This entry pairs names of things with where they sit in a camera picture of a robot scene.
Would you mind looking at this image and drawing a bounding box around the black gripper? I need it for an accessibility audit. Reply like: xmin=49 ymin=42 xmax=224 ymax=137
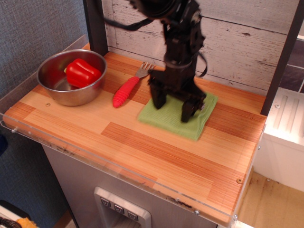
xmin=149 ymin=63 xmax=207 ymax=123

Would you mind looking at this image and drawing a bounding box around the green cloth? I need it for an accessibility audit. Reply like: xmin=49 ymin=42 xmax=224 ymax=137
xmin=138 ymin=93 xmax=218 ymax=141

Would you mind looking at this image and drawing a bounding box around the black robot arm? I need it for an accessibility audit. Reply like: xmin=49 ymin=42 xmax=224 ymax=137
xmin=130 ymin=0 xmax=206 ymax=123

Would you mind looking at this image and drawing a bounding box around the clear acrylic edge guard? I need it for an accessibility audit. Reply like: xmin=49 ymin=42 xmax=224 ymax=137
xmin=4 ymin=110 xmax=266 ymax=226

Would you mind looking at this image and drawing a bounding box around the red toy bell pepper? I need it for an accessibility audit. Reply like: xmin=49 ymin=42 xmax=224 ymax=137
xmin=64 ymin=58 xmax=102 ymax=88

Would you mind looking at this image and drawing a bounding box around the white toy sink unit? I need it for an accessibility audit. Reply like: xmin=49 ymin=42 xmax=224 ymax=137
xmin=253 ymin=35 xmax=304 ymax=192

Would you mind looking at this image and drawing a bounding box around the silver dispenser panel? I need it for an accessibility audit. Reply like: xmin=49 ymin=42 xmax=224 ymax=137
xmin=94 ymin=187 xmax=152 ymax=228

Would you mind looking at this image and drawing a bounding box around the grey toy fridge cabinet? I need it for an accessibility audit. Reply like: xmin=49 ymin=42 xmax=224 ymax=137
xmin=43 ymin=146 xmax=217 ymax=228

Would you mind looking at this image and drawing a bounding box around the stainless steel bowl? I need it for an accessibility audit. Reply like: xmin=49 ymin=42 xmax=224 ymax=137
xmin=37 ymin=49 xmax=107 ymax=106

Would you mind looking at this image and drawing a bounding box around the yellow object at corner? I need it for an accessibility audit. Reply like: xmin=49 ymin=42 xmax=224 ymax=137
xmin=16 ymin=218 xmax=38 ymax=228

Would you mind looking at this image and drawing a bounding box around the red-handled metal fork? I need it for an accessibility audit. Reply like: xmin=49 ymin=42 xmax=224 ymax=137
xmin=112 ymin=62 xmax=155 ymax=108

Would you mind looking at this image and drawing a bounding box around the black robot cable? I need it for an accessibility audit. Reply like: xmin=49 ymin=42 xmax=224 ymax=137
xmin=94 ymin=0 xmax=209 ymax=78

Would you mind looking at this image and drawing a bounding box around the dark left vertical post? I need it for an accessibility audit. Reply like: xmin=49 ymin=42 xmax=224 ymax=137
xmin=83 ymin=0 xmax=108 ymax=56

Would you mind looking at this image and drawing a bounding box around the dark vertical post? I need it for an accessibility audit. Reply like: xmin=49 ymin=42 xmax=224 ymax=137
xmin=83 ymin=0 xmax=108 ymax=56
xmin=260 ymin=0 xmax=304 ymax=116

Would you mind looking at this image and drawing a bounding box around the dark right vertical post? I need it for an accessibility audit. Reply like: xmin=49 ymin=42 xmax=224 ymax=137
xmin=260 ymin=0 xmax=304 ymax=116

